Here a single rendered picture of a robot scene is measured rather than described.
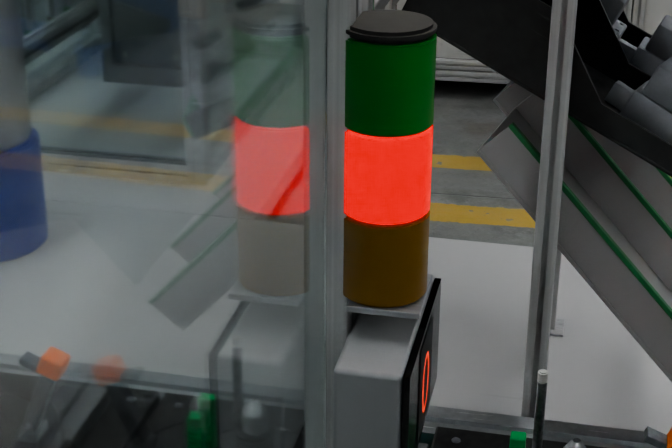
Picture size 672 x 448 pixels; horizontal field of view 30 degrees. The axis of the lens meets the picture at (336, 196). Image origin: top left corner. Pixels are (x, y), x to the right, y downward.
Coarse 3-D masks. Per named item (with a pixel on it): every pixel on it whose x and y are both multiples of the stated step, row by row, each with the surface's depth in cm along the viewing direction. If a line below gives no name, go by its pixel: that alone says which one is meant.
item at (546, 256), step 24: (552, 0) 101; (576, 0) 101; (552, 24) 102; (552, 48) 103; (552, 72) 103; (552, 96) 104; (552, 120) 106; (552, 144) 106; (552, 168) 107; (552, 192) 107; (552, 216) 108; (552, 240) 109; (552, 264) 110; (552, 288) 111; (552, 312) 148; (528, 336) 113; (528, 360) 114; (528, 384) 115; (528, 408) 116
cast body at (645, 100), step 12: (660, 72) 108; (624, 84) 112; (648, 84) 108; (660, 84) 108; (612, 96) 112; (624, 96) 111; (636, 96) 109; (648, 96) 109; (660, 96) 108; (624, 108) 110; (636, 108) 109; (648, 108) 109; (660, 108) 108; (636, 120) 110; (648, 120) 109; (660, 120) 109; (660, 132) 109
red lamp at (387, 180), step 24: (360, 144) 66; (384, 144) 65; (408, 144) 65; (432, 144) 68; (360, 168) 66; (384, 168) 66; (408, 168) 66; (360, 192) 67; (384, 192) 66; (408, 192) 66; (360, 216) 67; (384, 216) 67; (408, 216) 67
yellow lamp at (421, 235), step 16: (352, 224) 68; (368, 224) 67; (400, 224) 67; (416, 224) 68; (352, 240) 68; (368, 240) 67; (384, 240) 67; (400, 240) 67; (416, 240) 68; (352, 256) 68; (368, 256) 68; (384, 256) 68; (400, 256) 68; (416, 256) 68; (352, 272) 69; (368, 272) 68; (384, 272) 68; (400, 272) 68; (416, 272) 69; (352, 288) 69; (368, 288) 69; (384, 288) 68; (400, 288) 69; (416, 288) 69; (368, 304) 69; (384, 304) 69; (400, 304) 69
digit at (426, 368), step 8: (432, 320) 74; (432, 328) 74; (424, 344) 71; (424, 352) 71; (424, 360) 71; (424, 368) 72; (424, 376) 72; (424, 384) 73; (424, 392) 73; (424, 400) 73; (424, 408) 74; (424, 416) 74
